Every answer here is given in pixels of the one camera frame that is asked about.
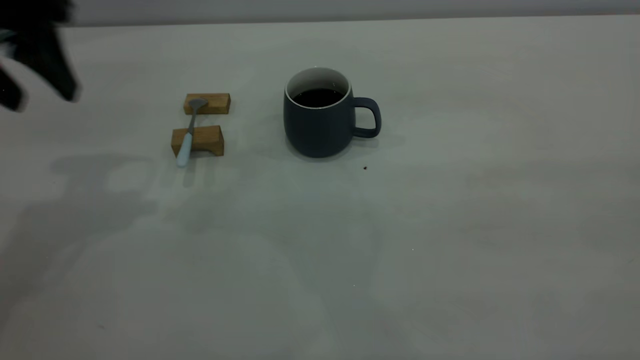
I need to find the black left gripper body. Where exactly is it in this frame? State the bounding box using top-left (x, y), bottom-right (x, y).
top-left (0, 0), bottom-right (75, 65)

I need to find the flat rectangular wooden block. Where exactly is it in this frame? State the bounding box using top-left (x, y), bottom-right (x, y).
top-left (183, 93), bottom-right (232, 116)

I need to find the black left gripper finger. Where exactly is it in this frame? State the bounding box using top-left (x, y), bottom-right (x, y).
top-left (34, 47), bottom-right (82, 104)
top-left (0, 66), bottom-right (27, 113)

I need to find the dark grey ceramic mug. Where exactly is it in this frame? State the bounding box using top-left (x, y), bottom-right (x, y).
top-left (283, 67), bottom-right (382, 159)

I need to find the arched wooden block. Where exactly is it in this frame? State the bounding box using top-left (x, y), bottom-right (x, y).
top-left (171, 125), bottom-right (225, 161)

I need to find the metal spoon with pale blue handle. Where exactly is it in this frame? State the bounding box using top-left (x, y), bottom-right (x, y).
top-left (176, 98), bottom-right (209, 169)

